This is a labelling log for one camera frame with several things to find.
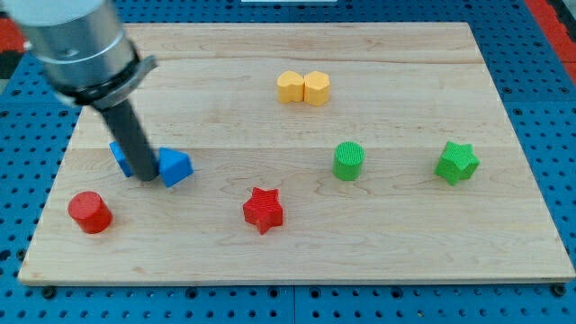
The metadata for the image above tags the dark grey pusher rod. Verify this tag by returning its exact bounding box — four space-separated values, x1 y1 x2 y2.
101 99 158 181

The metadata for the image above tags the blue cube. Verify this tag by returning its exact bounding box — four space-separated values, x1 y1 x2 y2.
109 141 133 177

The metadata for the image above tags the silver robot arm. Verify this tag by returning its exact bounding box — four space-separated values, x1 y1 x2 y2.
3 0 158 181

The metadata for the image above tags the blue triangle block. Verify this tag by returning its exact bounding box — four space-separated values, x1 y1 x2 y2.
159 148 194 188

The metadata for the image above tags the red cylinder block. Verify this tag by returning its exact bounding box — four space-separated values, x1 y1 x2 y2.
67 191 113 234

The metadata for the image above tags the red star block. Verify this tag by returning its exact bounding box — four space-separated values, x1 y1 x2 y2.
242 187 284 235

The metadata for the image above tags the yellow heart block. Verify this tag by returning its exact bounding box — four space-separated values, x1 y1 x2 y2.
276 70 304 104

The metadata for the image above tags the yellow hexagon block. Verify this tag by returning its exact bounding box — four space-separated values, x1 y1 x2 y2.
303 71 330 106

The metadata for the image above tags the wooden board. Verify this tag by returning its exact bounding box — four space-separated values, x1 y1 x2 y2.
19 22 575 286

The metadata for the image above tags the green cylinder block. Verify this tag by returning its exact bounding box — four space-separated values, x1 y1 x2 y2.
332 141 365 181

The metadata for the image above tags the green star block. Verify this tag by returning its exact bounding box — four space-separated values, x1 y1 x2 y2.
435 141 481 185

